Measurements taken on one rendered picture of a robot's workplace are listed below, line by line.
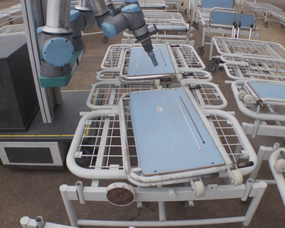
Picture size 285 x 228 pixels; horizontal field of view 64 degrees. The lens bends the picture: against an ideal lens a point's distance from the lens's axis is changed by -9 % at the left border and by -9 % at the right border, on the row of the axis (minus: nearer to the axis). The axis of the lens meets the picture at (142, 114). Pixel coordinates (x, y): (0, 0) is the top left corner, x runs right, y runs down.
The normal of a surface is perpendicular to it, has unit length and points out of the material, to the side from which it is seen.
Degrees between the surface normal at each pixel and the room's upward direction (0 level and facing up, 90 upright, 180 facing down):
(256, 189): 90
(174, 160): 3
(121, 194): 90
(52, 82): 90
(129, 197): 90
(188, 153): 3
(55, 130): 0
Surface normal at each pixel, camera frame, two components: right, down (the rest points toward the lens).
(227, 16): -0.15, 0.51
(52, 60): 0.43, 0.54
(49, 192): 0.00, -0.85
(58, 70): 0.45, 0.14
